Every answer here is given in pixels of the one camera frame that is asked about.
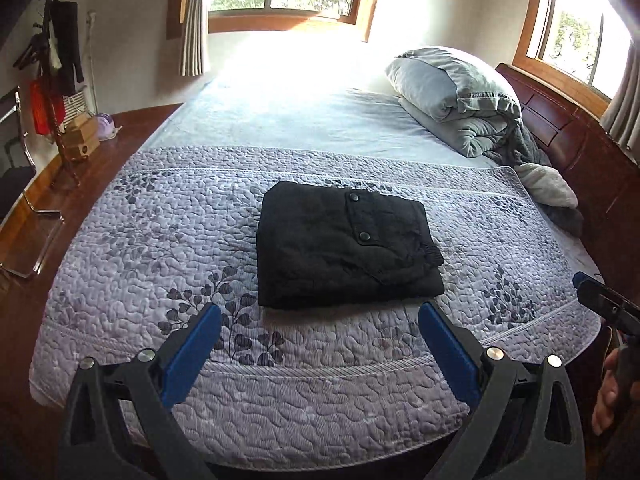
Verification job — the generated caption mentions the black pants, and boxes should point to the black pants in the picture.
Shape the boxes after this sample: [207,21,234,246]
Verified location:
[256,181,446,311]

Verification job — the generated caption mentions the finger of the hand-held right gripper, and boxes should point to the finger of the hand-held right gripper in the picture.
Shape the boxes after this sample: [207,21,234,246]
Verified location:
[574,271,640,333]

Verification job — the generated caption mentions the dark grey blanket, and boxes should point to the dark grey blanket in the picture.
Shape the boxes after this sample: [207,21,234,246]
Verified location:
[500,120,586,238]

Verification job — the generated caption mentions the light blue bed sheet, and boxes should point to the light blue bed sheet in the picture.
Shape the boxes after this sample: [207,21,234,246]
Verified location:
[165,77,503,168]

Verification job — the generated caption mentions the white fluffy blanket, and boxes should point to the white fluffy blanket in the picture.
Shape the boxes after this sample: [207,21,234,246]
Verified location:
[515,164,580,208]

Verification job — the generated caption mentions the grey curtain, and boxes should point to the grey curtain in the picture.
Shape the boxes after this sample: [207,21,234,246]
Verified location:
[597,25,640,161]
[180,0,211,78]

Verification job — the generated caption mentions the red hanging bag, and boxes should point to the red hanging bag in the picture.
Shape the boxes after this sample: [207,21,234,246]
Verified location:
[29,77,66,136]

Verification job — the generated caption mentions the wooden coat rack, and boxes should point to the wooden coat rack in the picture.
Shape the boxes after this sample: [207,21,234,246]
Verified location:
[12,0,86,191]

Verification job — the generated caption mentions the cardboard box with round mark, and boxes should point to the cardboard box with round mark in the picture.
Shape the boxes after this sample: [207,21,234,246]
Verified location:
[65,132,101,161]

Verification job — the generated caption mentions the person's right hand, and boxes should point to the person's right hand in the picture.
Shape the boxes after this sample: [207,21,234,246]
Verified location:
[592,345,632,436]

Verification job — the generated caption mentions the small purple appliance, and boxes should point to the small purple appliance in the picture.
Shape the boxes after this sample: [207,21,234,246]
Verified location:
[97,114,123,142]

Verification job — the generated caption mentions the black chair with chrome frame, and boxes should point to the black chair with chrome frame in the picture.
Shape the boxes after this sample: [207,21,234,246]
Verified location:
[0,87,66,278]

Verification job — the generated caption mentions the wooden headboard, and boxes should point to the wooden headboard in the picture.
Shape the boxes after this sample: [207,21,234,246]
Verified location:
[495,62,640,281]

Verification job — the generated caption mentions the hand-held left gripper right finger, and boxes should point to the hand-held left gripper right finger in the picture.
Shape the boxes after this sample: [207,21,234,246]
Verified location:
[417,300,586,480]

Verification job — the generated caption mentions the grey folded comforter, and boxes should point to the grey folded comforter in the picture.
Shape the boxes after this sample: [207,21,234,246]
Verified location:
[385,47,523,158]

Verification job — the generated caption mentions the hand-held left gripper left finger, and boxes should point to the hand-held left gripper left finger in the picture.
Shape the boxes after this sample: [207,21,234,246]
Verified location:
[57,302,223,480]

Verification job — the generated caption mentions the black hanging garment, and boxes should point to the black hanging garment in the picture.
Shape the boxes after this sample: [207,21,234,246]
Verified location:
[50,0,86,98]

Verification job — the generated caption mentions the grey quilted bedspread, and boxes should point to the grey quilted bedspread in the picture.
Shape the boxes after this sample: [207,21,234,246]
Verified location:
[29,146,603,471]

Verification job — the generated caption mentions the narrow wooden framed window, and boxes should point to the narrow wooden framed window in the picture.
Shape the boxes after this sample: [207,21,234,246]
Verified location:
[512,0,640,121]

